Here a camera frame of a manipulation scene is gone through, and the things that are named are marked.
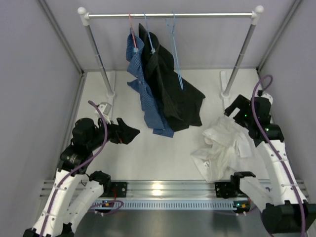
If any white shirt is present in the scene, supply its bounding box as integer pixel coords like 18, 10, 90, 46
190, 116, 254, 182

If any blue checkered shirt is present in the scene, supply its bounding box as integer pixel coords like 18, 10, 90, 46
126, 33, 174, 138

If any white clothes rack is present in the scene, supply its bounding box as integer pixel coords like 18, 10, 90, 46
78, 5, 264, 116

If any empty light blue wire hanger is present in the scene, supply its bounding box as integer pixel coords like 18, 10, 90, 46
165, 11, 184, 90

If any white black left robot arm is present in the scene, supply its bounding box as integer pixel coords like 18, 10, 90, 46
23, 118, 140, 237

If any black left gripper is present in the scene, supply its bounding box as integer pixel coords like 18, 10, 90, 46
87, 115, 140, 151

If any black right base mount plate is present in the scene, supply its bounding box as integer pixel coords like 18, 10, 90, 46
214, 182, 236, 199

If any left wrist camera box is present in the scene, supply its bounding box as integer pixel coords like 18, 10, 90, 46
94, 102, 112, 119

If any grey aluminium frame profile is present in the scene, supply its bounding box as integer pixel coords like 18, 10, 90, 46
36, 0, 84, 155

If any white slotted cable duct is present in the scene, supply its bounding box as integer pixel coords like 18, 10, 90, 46
91, 199, 249, 211

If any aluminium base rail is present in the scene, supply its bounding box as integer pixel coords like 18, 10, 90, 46
39, 179, 309, 198

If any light blue hanger under dark shirt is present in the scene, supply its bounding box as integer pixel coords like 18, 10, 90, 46
143, 11, 156, 55

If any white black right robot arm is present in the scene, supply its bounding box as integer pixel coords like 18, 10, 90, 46
224, 94, 316, 236

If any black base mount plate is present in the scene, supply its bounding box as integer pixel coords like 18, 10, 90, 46
108, 181, 128, 198
214, 182, 236, 199

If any dark striped shirt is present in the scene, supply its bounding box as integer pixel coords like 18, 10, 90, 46
138, 24, 205, 132

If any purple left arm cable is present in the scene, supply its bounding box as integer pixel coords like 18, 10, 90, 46
39, 100, 124, 237

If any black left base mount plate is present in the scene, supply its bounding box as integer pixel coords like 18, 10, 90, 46
108, 181, 128, 198

